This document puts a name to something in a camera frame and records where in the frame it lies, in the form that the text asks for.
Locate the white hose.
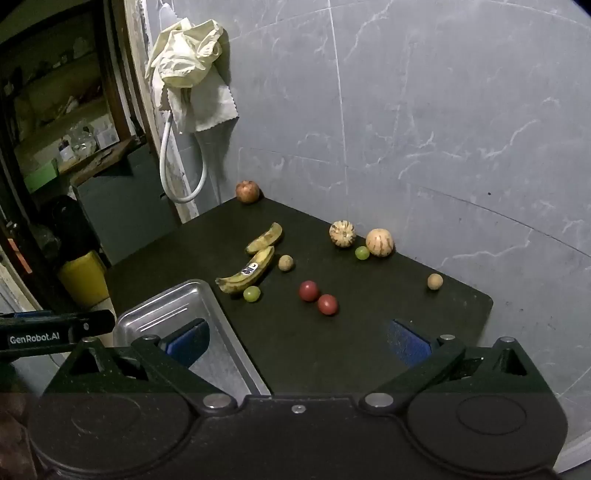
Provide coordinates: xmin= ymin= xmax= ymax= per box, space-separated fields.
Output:
xmin=159 ymin=113 xmax=208 ymax=204

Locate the cream crumpled cloth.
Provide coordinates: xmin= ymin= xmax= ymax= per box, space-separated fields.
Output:
xmin=145 ymin=18 xmax=225 ymax=114

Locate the metal tray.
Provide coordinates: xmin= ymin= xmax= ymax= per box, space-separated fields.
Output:
xmin=113 ymin=279 xmax=272 ymax=398

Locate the grey cabinet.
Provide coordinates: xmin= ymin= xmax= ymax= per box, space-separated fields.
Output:
xmin=71 ymin=143 xmax=182 ymax=266

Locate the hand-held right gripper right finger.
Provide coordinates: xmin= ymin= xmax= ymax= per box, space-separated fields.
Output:
xmin=359 ymin=318 xmax=549 ymax=412

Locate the banana with sticker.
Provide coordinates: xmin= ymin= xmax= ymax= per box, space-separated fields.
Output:
xmin=215 ymin=246 xmax=275 ymax=295

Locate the red apple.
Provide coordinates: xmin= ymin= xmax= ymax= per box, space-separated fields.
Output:
xmin=235 ymin=180 xmax=261 ymax=204

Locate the pale orange pepino melon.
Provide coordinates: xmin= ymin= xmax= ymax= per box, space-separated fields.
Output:
xmin=366 ymin=228 xmax=394 ymax=257

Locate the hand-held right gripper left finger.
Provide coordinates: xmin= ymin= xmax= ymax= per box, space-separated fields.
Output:
xmin=44 ymin=318 xmax=238 ymax=414

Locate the wooden door frame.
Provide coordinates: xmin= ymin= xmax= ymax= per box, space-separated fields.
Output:
xmin=112 ymin=0 xmax=200 ymax=224

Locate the wooden board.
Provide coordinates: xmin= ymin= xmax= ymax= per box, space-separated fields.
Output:
xmin=69 ymin=136 xmax=140 ymax=186

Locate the cluttered shelf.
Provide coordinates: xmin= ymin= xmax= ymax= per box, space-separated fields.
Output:
xmin=0 ymin=9 xmax=139 ymax=195

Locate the yellow container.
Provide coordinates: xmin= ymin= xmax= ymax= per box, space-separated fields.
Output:
xmin=57 ymin=251 xmax=110 ymax=308

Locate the white towel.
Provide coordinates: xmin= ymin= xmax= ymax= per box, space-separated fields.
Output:
xmin=168 ymin=69 xmax=240 ymax=136

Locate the heavily striped pepino melon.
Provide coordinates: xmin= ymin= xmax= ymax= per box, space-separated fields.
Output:
xmin=329 ymin=220 xmax=357 ymax=248

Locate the spotted banana without sticker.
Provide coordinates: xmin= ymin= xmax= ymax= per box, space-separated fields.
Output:
xmin=245 ymin=222 xmax=284 ymax=256

